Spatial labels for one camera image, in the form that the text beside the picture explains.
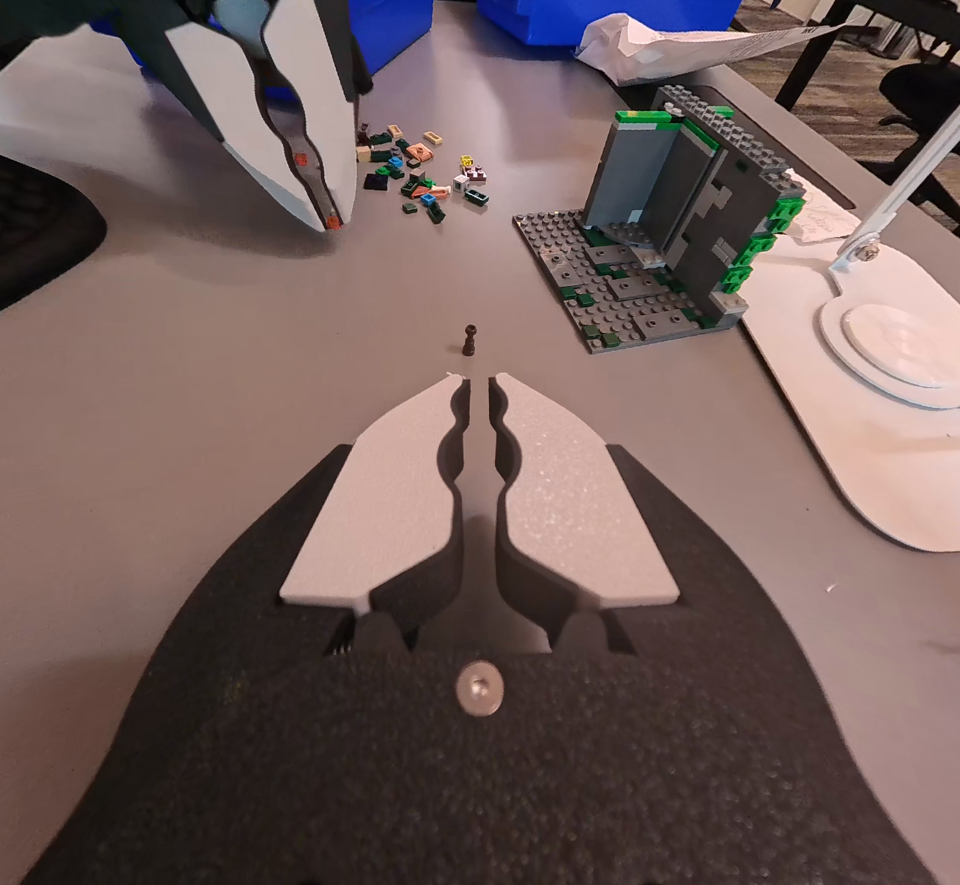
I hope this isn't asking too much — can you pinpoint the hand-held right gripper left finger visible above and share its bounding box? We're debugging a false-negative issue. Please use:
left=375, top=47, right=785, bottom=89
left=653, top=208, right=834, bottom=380
left=277, top=372, right=472, bottom=652

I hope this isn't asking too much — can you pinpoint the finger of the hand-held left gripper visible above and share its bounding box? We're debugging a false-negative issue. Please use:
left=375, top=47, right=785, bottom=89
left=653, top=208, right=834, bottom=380
left=259, top=0, right=360, bottom=228
left=163, top=21, right=340, bottom=234

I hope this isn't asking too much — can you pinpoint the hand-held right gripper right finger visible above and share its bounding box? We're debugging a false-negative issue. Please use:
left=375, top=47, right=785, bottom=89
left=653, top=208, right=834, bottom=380
left=487, top=371, right=682, bottom=654

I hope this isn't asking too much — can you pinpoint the pile of small toy bricks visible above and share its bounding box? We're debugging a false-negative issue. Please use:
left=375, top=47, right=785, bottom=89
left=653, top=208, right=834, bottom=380
left=356, top=121, right=490, bottom=225

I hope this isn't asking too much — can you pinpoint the black mesh office chair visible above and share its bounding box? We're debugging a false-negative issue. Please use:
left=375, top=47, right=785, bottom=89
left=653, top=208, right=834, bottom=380
left=0, top=153, right=108, bottom=312

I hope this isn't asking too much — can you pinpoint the white crumpled paper bag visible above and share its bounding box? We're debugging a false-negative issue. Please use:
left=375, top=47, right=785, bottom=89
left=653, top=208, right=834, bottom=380
left=576, top=13, right=856, bottom=87

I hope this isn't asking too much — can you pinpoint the grey green brick model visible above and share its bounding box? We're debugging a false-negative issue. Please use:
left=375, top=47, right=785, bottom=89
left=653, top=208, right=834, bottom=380
left=512, top=84, right=807, bottom=355

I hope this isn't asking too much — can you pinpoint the small printed paper sheet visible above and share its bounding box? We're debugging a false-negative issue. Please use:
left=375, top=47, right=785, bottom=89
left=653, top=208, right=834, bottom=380
left=780, top=176, right=864, bottom=245

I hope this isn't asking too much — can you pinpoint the white lamp base plate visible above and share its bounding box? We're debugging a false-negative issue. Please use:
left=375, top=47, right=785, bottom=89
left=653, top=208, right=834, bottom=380
left=738, top=101, right=960, bottom=552

